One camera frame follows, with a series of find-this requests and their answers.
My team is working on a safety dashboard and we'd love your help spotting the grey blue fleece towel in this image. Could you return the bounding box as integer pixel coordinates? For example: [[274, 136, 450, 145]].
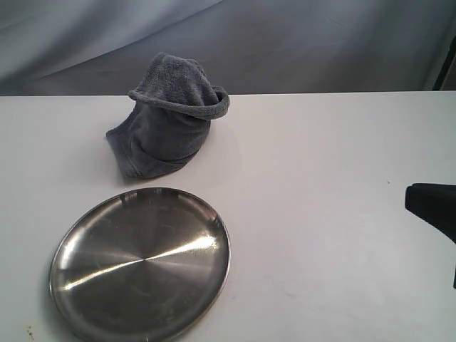
[[106, 53, 230, 180]]

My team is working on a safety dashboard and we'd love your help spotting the dark vertical stand pole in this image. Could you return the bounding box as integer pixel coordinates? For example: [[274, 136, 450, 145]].
[[432, 39, 455, 91]]

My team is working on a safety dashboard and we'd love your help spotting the round stainless steel plate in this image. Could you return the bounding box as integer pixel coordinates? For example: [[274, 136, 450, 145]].
[[48, 187, 231, 341]]

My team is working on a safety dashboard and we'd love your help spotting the grey backdrop cloth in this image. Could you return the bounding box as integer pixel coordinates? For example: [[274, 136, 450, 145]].
[[1, 1, 455, 95]]

